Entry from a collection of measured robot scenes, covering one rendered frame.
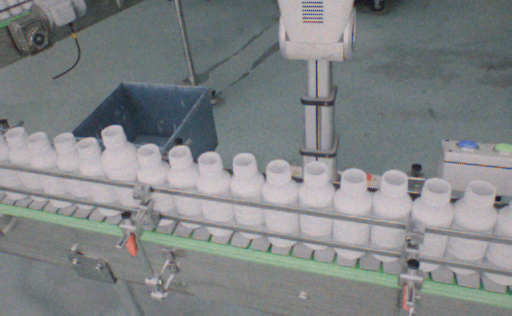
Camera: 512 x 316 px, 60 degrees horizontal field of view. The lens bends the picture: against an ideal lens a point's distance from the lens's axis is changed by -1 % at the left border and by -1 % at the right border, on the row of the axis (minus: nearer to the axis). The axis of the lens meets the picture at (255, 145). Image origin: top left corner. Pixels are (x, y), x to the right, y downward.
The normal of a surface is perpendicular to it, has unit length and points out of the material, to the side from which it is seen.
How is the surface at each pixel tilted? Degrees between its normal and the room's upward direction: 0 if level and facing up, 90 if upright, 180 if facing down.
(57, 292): 0
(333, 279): 90
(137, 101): 90
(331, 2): 90
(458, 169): 70
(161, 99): 90
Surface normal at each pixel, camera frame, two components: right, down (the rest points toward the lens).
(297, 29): -0.27, 0.61
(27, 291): -0.10, -0.79
